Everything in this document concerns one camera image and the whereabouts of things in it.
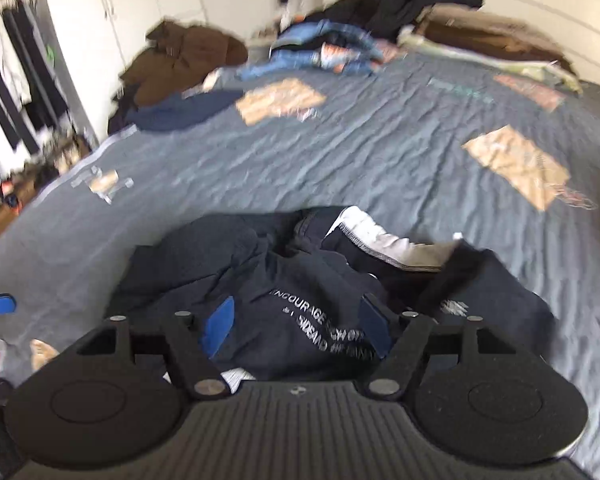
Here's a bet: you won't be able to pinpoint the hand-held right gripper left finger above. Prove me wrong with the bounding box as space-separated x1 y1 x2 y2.
77 296 236 402

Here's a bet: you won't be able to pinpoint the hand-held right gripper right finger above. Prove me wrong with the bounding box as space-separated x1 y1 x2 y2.
357 296 523 402

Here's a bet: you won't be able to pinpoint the black printed t-shirt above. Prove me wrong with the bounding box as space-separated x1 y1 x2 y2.
105 205 556 383

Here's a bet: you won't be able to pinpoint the clothes rack with hanging clothes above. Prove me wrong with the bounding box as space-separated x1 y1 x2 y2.
0 0 92 213

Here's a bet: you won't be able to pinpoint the blue patterned clothes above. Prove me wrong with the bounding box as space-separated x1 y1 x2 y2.
240 19 397 81

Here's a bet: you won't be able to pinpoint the stack of folded brown clothes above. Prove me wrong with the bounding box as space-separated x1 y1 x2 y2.
397 4 584 95

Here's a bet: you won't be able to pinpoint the white grey garment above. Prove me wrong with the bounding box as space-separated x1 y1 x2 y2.
325 206 463 273

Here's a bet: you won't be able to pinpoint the grey printed bedspread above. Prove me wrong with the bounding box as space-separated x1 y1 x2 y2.
0 35 600 480

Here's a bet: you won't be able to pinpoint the navy blue garment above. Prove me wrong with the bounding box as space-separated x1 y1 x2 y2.
125 89 246 133

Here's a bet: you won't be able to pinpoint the brown jacket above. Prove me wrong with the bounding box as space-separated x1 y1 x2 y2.
119 20 249 109

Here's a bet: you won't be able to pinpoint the white wardrobe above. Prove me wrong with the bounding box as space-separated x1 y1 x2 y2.
37 0 208 141

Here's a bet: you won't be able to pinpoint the black jacket pile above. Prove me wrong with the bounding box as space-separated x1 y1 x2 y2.
325 0 484 41

